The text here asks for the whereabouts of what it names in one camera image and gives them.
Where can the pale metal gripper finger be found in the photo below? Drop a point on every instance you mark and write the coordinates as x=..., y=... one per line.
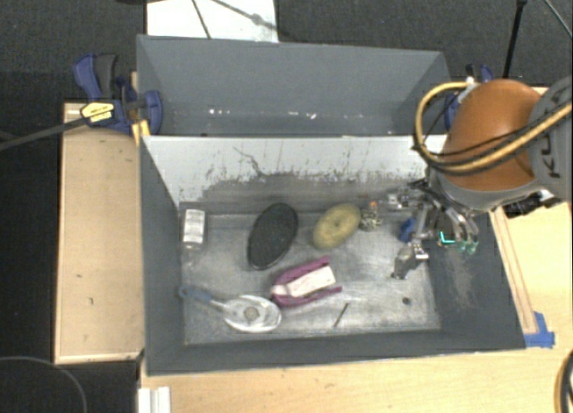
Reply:
x=403, y=200
x=405, y=261

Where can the small blue object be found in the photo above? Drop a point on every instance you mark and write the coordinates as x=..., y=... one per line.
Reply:
x=407, y=229

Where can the small speckled toy figure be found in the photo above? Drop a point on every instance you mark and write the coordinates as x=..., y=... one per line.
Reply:
x=370, y=218

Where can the yellow-green round sponge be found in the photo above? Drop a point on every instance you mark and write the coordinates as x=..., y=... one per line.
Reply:
x=336, y=226

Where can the thin brown stick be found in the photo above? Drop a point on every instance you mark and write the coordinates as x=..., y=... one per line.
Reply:
x=341, y=315

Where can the purple and white packet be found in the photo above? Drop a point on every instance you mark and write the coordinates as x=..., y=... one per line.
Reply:
x=309, y=285

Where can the grey metal bin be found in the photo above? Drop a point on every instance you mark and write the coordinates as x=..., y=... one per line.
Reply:
x=286, y=88

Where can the pale wood flat board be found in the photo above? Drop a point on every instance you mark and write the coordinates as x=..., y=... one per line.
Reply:
x=98, y=232

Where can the black cylinder on white bracket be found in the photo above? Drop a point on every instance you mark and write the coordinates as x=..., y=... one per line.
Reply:
x=521, y=206

